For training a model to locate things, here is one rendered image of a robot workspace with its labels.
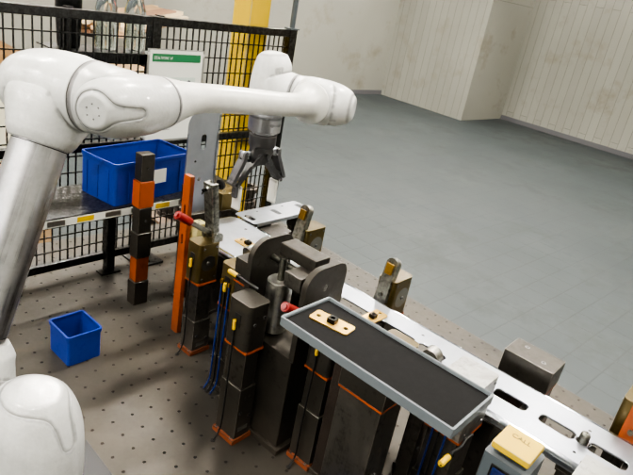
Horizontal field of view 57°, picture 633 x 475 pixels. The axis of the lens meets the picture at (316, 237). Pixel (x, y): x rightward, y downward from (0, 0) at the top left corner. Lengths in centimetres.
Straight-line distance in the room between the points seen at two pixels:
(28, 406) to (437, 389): 66
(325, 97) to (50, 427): 91
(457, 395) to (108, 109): 74
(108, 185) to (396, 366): 110
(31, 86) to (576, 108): 1059
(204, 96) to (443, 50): 984
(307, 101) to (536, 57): 1037
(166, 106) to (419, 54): 1026
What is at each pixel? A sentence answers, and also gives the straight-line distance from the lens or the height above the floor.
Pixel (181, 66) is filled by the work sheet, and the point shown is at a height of 140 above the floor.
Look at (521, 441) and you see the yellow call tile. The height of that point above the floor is 116.
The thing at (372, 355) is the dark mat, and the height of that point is 116.
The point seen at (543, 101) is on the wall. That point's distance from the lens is 1157.
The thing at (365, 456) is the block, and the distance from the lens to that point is 112.
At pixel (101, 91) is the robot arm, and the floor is 151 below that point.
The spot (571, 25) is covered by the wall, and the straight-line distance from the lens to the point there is 1148.
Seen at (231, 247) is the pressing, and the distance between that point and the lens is 170.
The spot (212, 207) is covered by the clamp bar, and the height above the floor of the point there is 115.
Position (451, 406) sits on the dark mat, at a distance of 99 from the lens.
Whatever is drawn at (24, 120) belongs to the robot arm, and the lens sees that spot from 117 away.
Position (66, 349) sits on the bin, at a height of 75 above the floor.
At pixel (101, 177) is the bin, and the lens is 185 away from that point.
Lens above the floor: 173
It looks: 23 degrees down
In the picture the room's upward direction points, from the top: 11 degrees clockwise
